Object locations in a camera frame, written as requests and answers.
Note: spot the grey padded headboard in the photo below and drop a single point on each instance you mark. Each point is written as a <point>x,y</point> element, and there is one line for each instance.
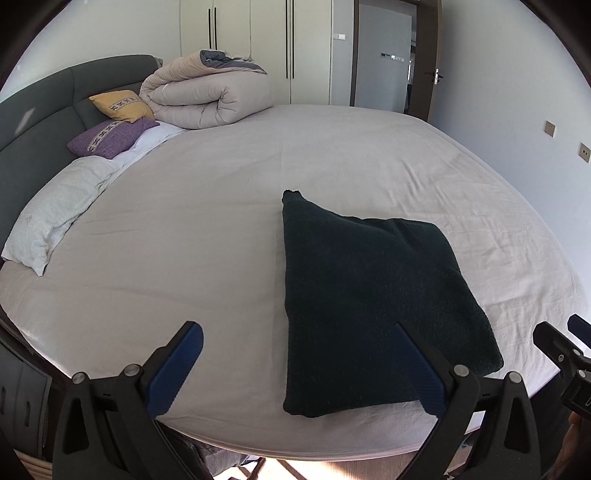
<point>37,138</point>

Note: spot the dark green towel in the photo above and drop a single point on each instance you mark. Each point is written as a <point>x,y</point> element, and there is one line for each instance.
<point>369,300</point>

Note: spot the person's right forearm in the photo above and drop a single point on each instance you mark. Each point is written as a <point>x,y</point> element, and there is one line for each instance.
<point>577,443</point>

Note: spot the folded beige duvet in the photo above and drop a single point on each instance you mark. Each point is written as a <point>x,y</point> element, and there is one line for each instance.
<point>203,97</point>

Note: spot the cream wardrobe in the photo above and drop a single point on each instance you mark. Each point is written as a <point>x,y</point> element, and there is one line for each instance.
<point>258,50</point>

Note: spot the yellow patterned pillow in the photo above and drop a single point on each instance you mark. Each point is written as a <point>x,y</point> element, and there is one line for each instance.
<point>122,105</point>

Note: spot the white pillow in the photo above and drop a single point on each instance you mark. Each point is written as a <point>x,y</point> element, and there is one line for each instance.
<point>60,207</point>
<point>157,136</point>

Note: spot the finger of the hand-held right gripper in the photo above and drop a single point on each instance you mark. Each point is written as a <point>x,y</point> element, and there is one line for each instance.
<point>581,325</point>
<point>554,344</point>

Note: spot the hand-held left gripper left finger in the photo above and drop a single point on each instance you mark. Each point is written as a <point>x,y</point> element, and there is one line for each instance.
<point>178,369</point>

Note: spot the bed with white sheet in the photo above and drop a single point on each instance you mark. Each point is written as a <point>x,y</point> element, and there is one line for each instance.
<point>184,230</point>

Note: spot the purple patterned pillow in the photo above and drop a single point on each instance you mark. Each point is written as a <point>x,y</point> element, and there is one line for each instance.
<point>111,138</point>

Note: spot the grey nightstand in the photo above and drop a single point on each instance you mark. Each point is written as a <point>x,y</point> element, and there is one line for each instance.
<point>23,392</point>

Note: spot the grey cloth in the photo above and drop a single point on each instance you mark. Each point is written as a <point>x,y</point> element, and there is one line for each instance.
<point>217,457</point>

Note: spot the brown door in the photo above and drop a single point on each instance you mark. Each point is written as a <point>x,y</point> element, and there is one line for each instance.
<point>427,46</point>

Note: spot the wall socket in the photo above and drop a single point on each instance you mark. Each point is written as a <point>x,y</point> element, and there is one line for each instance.
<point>549,128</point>
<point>585,152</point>

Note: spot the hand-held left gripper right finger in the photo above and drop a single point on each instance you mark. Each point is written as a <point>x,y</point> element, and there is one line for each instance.
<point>422,374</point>

